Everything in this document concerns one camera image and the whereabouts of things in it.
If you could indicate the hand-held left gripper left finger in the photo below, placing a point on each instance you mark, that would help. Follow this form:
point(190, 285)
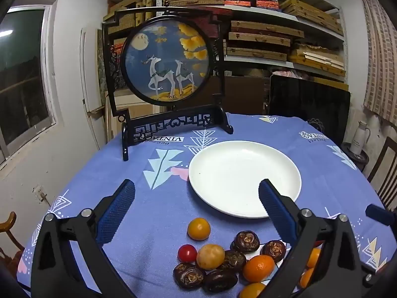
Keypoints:
point(116, 214)

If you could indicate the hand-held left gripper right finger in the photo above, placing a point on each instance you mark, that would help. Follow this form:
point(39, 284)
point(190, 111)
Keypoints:
point(276, 211)

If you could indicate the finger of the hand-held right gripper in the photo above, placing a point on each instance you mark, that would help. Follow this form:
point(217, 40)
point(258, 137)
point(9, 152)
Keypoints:
point(377, 213)

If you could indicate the dark brown carved nut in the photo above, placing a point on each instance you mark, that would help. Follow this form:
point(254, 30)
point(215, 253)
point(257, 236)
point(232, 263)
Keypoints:
point(188, 275)
point(219, 281)
point(273, 250)
point(246, 241)

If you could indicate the dark red plum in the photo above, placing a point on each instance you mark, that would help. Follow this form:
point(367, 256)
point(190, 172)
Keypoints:
point(317, 244)

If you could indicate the white round plate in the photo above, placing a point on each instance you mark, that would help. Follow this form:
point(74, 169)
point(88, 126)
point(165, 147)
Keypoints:
point(235, 173)

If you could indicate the orange mandarin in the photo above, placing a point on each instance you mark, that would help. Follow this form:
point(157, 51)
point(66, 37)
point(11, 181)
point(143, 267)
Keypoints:
point(258, 268)
point(305, 277)
point(252, 290)
point(313, 257)

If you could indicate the dark purple fruit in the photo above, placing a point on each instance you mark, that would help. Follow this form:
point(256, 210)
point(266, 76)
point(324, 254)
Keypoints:
point(232, 260)

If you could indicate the yellow-orange round citrus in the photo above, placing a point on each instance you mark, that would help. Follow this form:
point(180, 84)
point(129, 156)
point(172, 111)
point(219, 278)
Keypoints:
point(198, 229)

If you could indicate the dark wooden chair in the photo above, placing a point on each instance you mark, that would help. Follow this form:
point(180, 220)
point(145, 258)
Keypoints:
point(384, 173)

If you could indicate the blue printed tablecloth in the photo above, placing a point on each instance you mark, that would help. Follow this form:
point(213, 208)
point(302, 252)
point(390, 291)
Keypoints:
point(155, 239)

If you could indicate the small round side table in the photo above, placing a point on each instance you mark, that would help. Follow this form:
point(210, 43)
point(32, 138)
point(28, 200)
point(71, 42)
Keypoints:
point(349, 152)

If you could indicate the white thermos jug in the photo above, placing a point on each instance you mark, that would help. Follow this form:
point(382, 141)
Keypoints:
point(359, 139)

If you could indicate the pale yellow round fruit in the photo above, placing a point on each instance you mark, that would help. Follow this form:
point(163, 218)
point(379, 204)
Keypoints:
point(211, 256)

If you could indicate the red cherry tomato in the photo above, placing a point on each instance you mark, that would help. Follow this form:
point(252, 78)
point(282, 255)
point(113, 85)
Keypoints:
point(187, 253)

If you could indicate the brown wooden chair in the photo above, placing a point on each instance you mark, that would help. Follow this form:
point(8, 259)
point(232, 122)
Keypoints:
point(9, 223)

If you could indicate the black flat panel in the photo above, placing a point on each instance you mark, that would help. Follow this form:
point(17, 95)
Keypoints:
point(310, 108)

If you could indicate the brown cardboard sheet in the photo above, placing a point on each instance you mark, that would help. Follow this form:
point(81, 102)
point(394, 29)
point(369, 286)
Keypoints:
point(242, 93)

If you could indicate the white leaning board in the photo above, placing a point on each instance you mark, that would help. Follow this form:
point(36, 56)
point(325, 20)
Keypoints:
point(90, 83)

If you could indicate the pink cloth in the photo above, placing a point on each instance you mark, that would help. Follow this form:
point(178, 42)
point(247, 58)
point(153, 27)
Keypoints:
point(285, 73)

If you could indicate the pile of light yellow boxes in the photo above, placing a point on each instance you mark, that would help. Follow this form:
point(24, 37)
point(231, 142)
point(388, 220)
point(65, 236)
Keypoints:
point(319, 60)

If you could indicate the round deer screen black stand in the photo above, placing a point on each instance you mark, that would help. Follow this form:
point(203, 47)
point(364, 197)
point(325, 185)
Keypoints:
point(164, 62)

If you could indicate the checked beige curtain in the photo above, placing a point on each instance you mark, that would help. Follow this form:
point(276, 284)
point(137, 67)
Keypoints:
point(378, 46)

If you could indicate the pile of tan clasp boxes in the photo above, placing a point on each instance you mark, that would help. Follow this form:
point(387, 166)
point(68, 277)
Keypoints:
point(260, 42)

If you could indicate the white framed window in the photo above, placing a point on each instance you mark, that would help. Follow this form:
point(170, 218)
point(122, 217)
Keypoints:
point(24, 68)

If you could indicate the white metal shelf unit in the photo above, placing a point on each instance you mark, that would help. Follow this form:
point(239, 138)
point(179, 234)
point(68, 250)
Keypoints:
point(310, 21)

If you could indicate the dark red woven box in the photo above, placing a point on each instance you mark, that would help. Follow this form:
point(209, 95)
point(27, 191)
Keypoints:
point(217, 18)

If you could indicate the white wall socket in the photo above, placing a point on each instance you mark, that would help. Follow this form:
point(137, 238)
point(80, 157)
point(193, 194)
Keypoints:
point(38, 192)

